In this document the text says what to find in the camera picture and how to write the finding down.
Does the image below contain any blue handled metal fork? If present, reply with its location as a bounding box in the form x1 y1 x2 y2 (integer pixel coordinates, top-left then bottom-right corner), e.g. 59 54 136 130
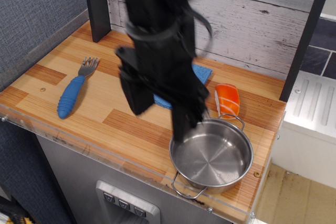
57 57 99 119

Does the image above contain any black vertical post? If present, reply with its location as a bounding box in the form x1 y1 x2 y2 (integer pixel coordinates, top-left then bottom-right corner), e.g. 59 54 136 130
87 0 111 42
279 0 326 102

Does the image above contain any yellow object at floor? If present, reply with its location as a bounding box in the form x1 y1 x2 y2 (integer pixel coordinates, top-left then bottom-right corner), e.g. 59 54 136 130
5 217 33 224

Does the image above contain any orange salmon sushi toy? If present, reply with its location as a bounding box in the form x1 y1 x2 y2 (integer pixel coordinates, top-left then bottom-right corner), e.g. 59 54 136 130
215 83 240 120

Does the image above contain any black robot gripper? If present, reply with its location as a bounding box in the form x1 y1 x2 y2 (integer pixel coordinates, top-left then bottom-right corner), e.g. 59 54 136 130
116 24 208 142

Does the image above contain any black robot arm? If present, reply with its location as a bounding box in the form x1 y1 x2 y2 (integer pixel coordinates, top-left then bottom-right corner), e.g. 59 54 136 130
116 0 211 141

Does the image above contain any blue folded cloth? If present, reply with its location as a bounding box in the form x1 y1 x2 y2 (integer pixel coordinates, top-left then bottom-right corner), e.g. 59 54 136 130
154 64 213 110

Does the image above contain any clear acrylic edge guard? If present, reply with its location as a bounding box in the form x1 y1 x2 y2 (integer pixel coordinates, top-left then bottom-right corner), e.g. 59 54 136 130
1 105 256 223

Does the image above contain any black left vertical post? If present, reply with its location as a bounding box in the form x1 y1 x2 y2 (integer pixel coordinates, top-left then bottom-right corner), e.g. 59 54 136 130
87 0 111 42

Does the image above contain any black right vertical post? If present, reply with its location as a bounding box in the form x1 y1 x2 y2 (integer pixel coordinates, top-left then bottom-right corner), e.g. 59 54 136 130
279 0 326 102

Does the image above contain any silver steel pot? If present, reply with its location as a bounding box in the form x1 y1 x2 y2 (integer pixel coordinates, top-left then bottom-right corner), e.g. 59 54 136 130
169 116 254 200

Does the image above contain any silver dispenser button panel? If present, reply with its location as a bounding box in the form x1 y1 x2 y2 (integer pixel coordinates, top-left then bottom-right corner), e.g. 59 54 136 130
96 180 161 223

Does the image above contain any white ribbed drainboard unit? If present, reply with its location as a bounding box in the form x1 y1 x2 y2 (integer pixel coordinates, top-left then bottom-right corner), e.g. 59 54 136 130
271 71 335 187

